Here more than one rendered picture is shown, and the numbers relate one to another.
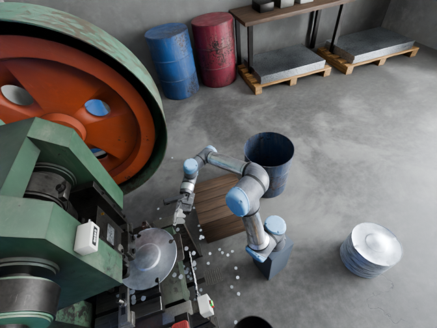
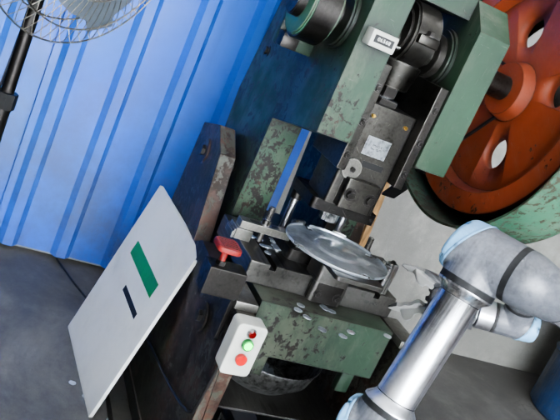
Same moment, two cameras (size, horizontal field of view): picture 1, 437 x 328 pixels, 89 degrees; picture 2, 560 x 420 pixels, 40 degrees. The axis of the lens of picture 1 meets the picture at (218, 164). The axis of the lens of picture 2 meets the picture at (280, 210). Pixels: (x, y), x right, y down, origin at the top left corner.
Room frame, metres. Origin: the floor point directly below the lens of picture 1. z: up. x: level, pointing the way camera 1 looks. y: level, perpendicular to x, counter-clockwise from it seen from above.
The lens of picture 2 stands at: (-0.28, -1.36, 1.33)
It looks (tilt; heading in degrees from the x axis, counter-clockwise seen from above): 15 degrees down; 73
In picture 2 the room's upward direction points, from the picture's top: 24 degrees clockwise
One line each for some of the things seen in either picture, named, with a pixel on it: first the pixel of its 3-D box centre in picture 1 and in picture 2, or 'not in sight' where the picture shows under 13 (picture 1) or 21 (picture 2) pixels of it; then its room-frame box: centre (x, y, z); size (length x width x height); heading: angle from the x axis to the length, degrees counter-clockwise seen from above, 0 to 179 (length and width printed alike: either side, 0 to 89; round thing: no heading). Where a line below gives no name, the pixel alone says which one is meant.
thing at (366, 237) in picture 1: (376, 243); not in sight; (0.46, -0.93, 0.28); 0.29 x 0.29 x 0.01
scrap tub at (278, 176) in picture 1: (267, 166); not in sight; (1.29, -0.44, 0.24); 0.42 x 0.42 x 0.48
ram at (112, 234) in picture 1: (103, 240); (365, 152); (0.43, 0.50, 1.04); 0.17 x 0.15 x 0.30; 98
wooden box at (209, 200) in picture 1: (221, 207); not in sight; (0.99, 0.04, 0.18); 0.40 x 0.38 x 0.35; 99
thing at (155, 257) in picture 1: (147, 256); (337, 250); (0.44, 0.42, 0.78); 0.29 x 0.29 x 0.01
